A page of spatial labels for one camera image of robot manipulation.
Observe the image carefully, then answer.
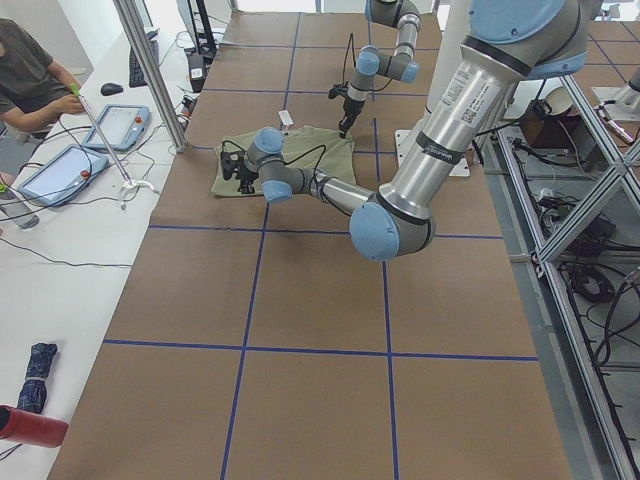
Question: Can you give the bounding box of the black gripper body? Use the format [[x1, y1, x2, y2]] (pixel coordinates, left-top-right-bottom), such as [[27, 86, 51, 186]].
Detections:
[[221, 150, 258, 190], [328, 84, 364, 131]]

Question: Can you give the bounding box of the green long-sleeve shirt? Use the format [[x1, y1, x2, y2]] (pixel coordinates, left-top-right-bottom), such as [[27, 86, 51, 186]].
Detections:
[[209, 127, 357, 199]]

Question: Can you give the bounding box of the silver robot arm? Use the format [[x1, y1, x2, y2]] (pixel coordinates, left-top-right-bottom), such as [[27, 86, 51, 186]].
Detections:
[[220, 0, 599, 261], [328, 0, 421, 138]]

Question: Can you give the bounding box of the white shirt price tag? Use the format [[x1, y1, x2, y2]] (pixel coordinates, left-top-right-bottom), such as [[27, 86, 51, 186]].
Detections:
[[278, 110, 294, 127]]

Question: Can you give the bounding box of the blue tape line crosswise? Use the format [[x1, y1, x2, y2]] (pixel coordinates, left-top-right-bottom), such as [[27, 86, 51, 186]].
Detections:
[[148, 224, 503, 240]]

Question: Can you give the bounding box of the black box with label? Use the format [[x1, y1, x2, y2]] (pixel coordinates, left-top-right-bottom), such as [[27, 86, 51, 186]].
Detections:
[[187, 52, 207, 93]]

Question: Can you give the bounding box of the black keyboard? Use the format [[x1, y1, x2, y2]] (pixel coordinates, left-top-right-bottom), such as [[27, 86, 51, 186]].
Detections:
[[127, 38, 161, 89]]

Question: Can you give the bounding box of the black computer mouse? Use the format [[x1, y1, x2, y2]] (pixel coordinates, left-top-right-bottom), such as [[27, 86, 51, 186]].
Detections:
[[100, 82, 124, 96]]

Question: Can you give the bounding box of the lower teach pendant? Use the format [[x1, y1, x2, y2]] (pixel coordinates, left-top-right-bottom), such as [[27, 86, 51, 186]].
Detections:
[[17, 145, 109, 207]]

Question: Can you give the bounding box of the seated person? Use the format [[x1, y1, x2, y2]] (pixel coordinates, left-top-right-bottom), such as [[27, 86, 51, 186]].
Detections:
[[1, 18, 85, 134]]

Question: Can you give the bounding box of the red bottle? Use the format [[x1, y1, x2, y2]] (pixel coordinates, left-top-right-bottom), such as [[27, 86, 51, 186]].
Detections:
[[1, 405, 69, 448]]

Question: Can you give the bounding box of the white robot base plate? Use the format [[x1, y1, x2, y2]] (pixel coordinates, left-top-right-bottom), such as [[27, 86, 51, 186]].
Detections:
[[394, 129, 470, 177]]

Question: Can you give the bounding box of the aluminium frame post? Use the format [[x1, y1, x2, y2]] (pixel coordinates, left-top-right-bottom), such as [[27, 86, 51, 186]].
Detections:
[[113, 0, 187, 153]]

